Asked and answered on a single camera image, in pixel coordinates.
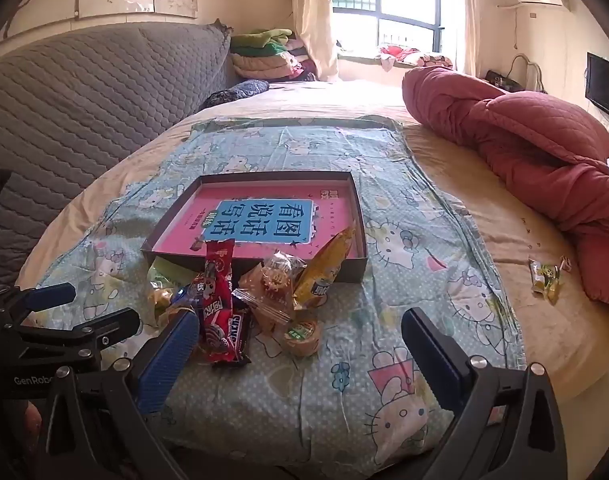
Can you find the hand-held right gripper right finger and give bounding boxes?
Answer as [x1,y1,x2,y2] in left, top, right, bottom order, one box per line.
[401,307,570,480]

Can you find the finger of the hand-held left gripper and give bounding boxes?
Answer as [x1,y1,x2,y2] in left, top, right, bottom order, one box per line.
[4,307,141,361]
[7,282,78,318]

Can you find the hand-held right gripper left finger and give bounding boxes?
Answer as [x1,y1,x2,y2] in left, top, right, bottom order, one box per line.
[34,308,201,480]

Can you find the blue cookie packet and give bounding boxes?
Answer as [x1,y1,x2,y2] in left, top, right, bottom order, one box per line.
[170,280,206,317]

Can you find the green yellow snack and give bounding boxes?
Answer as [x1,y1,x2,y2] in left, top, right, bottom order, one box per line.
[146,259,179,319]

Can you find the brown chocolate bar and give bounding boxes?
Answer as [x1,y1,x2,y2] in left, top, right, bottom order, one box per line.
[219,296,253,367]

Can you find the red cartoon snack packet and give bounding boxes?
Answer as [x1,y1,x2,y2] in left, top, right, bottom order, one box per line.
[197,238,241,364]

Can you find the yellow snack packet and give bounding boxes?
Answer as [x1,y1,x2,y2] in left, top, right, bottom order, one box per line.
[291,225,356,311]

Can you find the clear-wrapped brown cake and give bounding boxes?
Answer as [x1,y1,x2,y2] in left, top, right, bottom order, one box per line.
[257,250,308,306]

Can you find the shallow dark cardboard box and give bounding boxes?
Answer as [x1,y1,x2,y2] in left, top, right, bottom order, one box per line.
[141,171,369,286]

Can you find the orange wrapped cake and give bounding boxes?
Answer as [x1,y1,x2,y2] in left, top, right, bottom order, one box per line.
[238,266,269,306]

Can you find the cartoon cat printed cloth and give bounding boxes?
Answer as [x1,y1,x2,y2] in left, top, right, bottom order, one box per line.
[34,115,528,467]

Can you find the small round wrapped cake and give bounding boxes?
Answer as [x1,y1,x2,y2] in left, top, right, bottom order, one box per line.
[279,320,323,359]

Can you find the pink book with blue label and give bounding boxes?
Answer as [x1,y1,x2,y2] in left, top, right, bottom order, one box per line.
[153,183,356,262]

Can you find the small green yellow candy packet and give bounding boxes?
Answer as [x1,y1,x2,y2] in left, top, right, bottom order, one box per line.
[528,257,563,305]

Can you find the bed with beige sheet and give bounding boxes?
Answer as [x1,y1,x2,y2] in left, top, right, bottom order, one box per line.
[14,77,609,411]

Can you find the grey quilted headboard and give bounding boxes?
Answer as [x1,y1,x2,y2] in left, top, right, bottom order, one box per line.
[0,22,236,288]

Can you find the pink quilt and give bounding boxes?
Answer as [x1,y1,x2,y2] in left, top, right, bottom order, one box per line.
[401,66,609,319]

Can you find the dark floral pillow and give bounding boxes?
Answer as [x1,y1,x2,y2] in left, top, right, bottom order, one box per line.
[201,79,271,112]

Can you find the clothes on window sill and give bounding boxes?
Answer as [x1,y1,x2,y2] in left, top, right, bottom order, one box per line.
[374,44,455,72]

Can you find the stack of folded blankets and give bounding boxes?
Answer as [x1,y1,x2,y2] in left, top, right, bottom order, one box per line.
[229,27,319,84]

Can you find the black flat television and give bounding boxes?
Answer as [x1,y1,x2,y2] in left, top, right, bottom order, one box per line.
[584,51,609,127]

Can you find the cream curtain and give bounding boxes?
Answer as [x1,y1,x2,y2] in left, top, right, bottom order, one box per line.
[441,0,486,79]
[290,0,341,84]

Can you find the window with bars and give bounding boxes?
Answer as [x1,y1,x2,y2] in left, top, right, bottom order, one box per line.
[329,0,460,57]

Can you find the white curved metal frame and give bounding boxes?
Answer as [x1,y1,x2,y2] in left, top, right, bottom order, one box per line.
[507,52,548,94]

